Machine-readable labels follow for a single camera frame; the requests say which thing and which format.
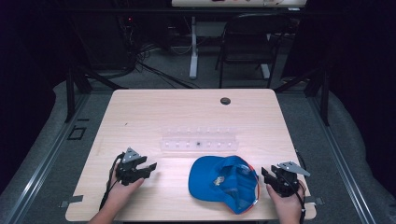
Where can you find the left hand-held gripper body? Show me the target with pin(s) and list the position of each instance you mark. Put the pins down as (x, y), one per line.
(128, 169)

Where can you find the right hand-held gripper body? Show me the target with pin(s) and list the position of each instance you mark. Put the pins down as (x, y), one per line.
(287, 179)

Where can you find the blue baseball cap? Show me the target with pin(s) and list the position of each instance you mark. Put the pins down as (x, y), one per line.
(218, 180)

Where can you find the person's left hand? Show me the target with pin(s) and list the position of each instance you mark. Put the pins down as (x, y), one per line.
(120, 193)

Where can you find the person's right hand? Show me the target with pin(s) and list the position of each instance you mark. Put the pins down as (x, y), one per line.
(288, 205)

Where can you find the clear acrylic rack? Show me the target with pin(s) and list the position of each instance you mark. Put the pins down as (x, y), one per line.
(199, 144)

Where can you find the dark round table grommet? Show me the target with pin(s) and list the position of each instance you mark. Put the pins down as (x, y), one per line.
(225, 100)

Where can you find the black metal stand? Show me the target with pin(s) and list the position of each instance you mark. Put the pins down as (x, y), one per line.
(323, 93)
(71, 93)

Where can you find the white desk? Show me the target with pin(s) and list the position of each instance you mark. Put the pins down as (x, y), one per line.
(194, 46)

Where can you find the black chair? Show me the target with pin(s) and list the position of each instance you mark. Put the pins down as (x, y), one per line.
(249, 37)

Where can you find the grey table edge bracket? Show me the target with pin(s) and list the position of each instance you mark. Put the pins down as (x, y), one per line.
(71, 200)
(314, 200)

